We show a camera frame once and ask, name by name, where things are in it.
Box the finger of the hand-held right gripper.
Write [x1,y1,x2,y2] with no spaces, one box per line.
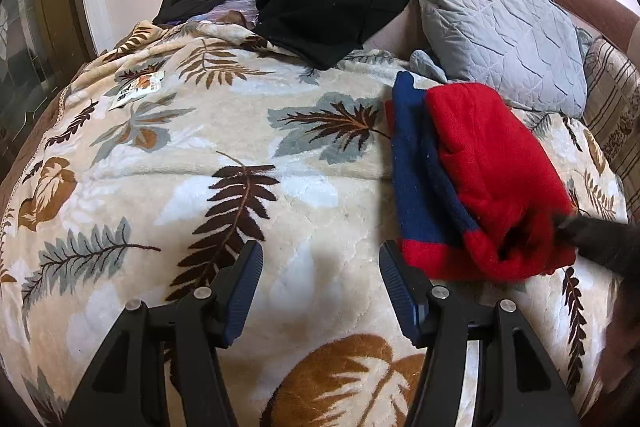
[552,214,640,278]

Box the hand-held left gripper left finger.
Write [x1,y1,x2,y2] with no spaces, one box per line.
[65,241,264,427]

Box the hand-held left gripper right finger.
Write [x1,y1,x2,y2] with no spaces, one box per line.
[379,242,581,427]

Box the red and blue knit sweater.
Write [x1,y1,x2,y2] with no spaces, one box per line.
[384,71,576,283]

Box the leaf print blanket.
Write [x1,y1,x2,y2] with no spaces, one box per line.
[0,19,631,427]

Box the striped floral sofa cushion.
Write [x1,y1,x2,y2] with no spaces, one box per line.
[582,36,640,223]

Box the small printed packet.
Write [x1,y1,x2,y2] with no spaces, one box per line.
[109,72,166,110]

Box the grey quilted pillow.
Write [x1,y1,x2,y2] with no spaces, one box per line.
[397,0,593,118]

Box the brown padded sofa back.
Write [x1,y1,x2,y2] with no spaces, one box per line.
[552,0,640,52]

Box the purple cloth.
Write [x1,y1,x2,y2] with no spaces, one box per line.
[200,0,261,28]

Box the stained glass wooden door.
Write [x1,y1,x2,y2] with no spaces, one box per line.
[0,0,96,178]

